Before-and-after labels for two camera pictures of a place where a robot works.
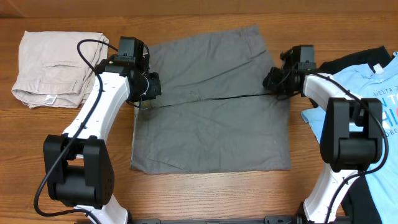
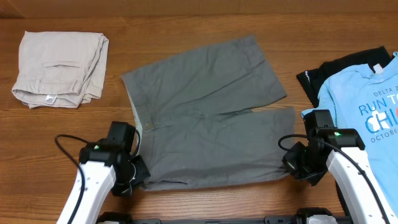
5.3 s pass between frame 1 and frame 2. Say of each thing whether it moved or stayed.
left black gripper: moved
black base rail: stayed
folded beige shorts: stayed
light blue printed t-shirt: stayed
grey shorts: moved
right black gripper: moved
